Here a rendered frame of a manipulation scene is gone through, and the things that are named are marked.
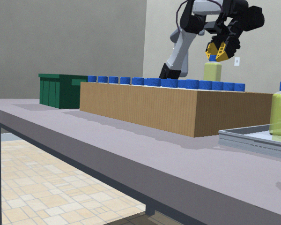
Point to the brown cardboard carton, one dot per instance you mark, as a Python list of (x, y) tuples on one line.
[(192, 113)]

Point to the green crate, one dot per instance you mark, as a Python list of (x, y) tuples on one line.
[(61, 91)]

